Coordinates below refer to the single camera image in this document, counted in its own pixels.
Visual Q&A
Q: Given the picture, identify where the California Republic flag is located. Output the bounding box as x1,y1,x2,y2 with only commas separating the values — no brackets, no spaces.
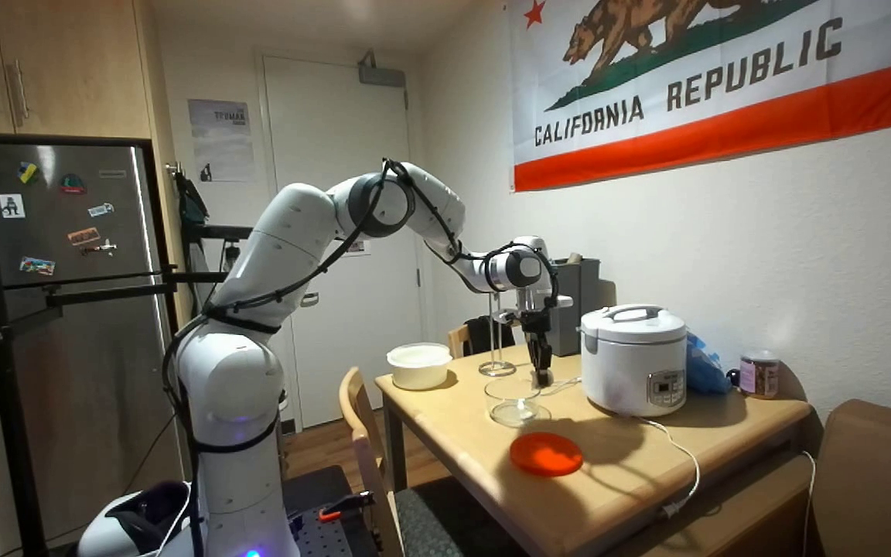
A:
511,0,891,196

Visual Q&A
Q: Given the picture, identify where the white rice cooker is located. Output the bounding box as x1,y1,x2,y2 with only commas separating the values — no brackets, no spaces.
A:
577,299,688,420

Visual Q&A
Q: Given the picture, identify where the blue cloth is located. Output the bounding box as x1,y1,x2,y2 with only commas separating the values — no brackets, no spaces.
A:
683,331,736,398

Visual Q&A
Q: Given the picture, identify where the small pink jar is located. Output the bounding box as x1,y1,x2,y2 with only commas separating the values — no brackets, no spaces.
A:
736,349,787,398

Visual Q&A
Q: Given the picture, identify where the black metal stand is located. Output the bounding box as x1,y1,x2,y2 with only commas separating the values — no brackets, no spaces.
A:
0,149,238,557

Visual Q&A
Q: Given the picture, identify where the paper wall notice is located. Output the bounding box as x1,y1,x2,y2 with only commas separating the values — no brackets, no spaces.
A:
185,95,252,185

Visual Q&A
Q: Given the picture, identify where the orange handled tool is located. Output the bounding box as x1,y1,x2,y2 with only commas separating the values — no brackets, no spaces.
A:
315,489,376,527

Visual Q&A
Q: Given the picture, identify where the grey door closer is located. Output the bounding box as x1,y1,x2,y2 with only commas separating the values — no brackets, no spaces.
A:
354,48,407,89

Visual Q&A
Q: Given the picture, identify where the black hanging garment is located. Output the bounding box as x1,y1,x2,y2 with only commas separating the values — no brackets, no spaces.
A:
172,167,210,251

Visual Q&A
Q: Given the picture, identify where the white and black round device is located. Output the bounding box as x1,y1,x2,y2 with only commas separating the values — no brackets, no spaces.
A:
73,477,198,557

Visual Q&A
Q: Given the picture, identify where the orange rectangular fridge magnet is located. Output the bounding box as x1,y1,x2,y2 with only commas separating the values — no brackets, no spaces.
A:
64,221,105,248

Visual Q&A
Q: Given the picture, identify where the blue striped fridge magnet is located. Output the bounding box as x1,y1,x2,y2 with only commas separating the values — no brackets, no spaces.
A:
14,252,59,277

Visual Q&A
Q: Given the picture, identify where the wooden chair with dark cushion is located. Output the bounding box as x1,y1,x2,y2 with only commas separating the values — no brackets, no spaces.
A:
337,365,469,557

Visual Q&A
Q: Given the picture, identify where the black floor mat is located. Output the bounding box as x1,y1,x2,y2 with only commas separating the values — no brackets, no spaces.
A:
277,460,393,557

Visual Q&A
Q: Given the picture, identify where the white power cable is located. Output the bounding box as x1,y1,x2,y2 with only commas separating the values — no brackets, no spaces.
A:
643,414,706,521

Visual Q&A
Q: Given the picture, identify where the clear glass lunchbox bowl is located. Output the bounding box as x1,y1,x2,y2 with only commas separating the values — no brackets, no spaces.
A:
482,374,554,433

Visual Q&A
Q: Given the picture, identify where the black bag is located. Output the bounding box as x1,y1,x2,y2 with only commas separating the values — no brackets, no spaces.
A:
460,311,519,358

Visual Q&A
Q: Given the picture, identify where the white round bowl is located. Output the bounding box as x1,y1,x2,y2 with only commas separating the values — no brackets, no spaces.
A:
384,340,454,392

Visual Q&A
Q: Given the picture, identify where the stainless steel fridge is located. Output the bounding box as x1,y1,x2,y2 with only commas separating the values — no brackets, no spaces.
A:
0,132,185,557

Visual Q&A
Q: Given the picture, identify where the dark grey bin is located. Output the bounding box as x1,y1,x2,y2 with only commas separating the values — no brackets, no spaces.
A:
549,252,603,358

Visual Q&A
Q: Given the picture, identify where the white door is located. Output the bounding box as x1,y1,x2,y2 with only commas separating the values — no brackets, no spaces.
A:
256,56,439,431

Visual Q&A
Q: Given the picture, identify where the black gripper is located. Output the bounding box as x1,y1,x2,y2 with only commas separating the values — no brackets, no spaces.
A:
519,306,557,388

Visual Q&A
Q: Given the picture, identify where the orange round lid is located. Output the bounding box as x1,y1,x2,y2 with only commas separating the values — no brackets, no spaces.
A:
507,431,587,478

